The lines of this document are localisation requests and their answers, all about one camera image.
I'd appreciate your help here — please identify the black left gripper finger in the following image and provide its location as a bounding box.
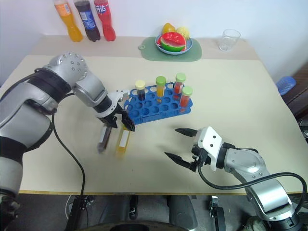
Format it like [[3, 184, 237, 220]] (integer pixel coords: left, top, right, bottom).
[[103, 116, 119, 129], [121, 111, 136, 132]]

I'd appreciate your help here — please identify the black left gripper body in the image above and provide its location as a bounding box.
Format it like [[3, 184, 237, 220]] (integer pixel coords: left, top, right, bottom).
[[105, 102, 128, 121]]

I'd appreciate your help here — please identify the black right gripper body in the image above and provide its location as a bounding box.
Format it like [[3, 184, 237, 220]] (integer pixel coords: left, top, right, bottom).
[[191, 138, 211, 169]]

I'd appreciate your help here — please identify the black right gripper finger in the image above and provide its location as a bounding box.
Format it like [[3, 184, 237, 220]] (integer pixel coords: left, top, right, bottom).
[[164, 152, 196, 172], [174, 128, 199, 139]]

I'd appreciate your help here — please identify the dark brown liquid test tube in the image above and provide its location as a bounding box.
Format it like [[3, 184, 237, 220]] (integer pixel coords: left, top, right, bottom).
[[96, 125, 113, 155]]

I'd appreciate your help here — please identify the yellow liquid test tube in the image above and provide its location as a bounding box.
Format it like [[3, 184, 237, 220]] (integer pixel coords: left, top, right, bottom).
[[114, 123, 132, 158]]

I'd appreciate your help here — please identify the blue test tube rack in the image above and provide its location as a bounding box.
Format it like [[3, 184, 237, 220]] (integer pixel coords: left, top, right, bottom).
[[123, 82, 194, 126]]

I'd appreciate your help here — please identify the dark tube pale yellow cap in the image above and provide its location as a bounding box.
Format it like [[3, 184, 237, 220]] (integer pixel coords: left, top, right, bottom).
[[134, 80, 147, 102]]

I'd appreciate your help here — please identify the red tube green cap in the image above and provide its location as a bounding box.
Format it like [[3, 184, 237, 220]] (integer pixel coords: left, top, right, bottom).
[[179, 86, 193, 114], [173, 73, 187, 101]]

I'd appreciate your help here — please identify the orange tube green cap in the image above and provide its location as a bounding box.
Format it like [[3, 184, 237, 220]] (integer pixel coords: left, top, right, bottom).
[[155, 76, 167, 103]]

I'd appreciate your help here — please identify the beige table mat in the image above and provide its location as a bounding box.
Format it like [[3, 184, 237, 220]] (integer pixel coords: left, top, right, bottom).
[[0, 54, 303, 194]]

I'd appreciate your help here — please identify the green cutting board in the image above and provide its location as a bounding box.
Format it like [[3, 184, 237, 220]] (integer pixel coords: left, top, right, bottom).
[[139, 36, 203, 62]]

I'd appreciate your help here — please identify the red soda bottle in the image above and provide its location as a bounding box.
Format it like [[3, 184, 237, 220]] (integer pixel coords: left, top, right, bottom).
[[93, 0, 117, 42]]

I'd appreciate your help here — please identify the blue plate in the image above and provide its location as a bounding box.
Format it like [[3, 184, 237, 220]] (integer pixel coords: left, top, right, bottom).
[[154, 33, 193, 56]]

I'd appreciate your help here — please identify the toy watermelon slice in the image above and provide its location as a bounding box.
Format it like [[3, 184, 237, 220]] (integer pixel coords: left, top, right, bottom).
[[157, 31, 187, 52]]

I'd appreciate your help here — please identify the dark cola bottle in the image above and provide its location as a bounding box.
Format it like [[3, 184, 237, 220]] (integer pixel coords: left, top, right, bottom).
[[74, 0, 102, 42]]

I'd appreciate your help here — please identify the orange soda bottle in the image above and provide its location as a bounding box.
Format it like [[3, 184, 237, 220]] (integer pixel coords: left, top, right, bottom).
[[53, 0, 84, 43]]

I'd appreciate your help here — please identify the yellow toy pear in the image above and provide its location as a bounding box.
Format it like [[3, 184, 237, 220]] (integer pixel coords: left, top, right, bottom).
[[161, 23, 177, 35]]

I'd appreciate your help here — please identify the clear glass cup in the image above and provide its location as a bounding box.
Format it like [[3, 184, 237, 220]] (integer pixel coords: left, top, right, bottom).
[[218, 29, 242, 52]]

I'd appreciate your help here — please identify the yellow ridged toy fruit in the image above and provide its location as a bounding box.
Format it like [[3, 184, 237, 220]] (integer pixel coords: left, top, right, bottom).
[[176, 26, 191, 39]]

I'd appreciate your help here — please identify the blue bottle cap object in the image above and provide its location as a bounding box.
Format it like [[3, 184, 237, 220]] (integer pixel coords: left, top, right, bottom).
[[275, 76, 297, 97]]

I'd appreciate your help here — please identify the dark brown cabinet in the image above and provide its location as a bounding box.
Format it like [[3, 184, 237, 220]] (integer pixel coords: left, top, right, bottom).
[[281, 62, 308, 121]]

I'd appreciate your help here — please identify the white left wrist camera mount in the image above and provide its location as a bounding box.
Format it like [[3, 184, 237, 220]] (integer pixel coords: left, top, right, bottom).
[[97, 90, 130, 125]]

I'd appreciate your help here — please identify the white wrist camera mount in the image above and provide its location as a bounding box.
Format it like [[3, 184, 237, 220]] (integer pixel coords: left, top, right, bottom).
[[97, 90, 130, 125], [195, 126, 223, 172]]

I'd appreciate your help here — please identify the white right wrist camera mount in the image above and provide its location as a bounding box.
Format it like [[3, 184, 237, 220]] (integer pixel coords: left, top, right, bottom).
[[195, 126, 223, 172]]

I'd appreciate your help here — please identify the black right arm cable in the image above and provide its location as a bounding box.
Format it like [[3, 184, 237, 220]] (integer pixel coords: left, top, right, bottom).
[[197, 165, 308, 217]]

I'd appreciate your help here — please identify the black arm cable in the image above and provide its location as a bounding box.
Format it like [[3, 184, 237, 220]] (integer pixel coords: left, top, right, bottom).
[[49, 92, 86, 197], [197, 165, 308, 217]]

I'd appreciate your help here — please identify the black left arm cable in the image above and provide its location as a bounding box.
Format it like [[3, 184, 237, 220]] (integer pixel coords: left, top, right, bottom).
[[49, 92, 86, 197]]

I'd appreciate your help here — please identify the black metal bracket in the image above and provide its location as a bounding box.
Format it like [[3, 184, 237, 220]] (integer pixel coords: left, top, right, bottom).
[[207, 195, 226, 231]]

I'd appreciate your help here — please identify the black metal frame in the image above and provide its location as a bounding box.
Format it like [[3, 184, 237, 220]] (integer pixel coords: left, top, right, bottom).
[[69, 194, 97, 231]]

